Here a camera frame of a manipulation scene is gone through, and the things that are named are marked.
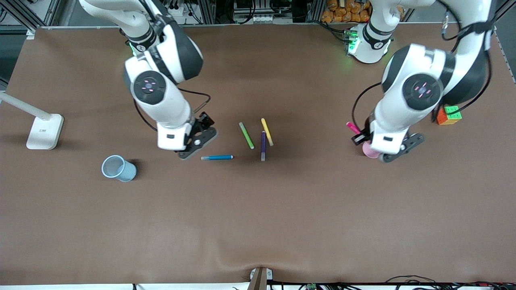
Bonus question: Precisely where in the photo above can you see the orange snack bags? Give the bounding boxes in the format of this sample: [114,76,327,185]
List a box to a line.
[321,0,371,23]

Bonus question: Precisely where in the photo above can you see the yellow marker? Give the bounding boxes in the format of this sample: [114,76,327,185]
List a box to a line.
[261,118,274,147]

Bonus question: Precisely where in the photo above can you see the white desk lamp base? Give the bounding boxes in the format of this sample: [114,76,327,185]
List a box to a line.
[0,92,64,150]

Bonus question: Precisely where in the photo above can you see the metal table edge bracket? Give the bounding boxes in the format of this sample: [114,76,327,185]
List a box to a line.
[247,267,273,290]

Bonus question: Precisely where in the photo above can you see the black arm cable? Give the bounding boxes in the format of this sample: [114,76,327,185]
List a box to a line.
[133,88,211,133]
[352,83,383,129]

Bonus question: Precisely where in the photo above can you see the black cables under table edge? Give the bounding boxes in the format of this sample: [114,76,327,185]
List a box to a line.
[385,275,516,290]

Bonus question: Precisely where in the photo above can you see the green marker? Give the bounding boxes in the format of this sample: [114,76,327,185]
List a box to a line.
[239,122,255,150]

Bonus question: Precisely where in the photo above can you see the pink cup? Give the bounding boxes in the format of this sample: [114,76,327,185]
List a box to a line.
[362,141,381,159]

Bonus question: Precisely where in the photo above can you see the light blue cup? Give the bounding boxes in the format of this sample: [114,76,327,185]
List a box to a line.
[101,155,137,182]

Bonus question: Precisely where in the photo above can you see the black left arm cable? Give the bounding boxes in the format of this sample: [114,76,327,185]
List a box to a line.
[352,83,383,129]

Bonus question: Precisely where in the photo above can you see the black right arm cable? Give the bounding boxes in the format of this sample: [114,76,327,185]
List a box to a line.
[133,88,211,133]

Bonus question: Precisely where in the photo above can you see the colourful puzzle cube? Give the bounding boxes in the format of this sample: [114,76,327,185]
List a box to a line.
[437,106,463,126]

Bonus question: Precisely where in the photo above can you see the aluminium frame profile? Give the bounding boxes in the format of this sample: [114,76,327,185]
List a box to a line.
[6,0,45,28]

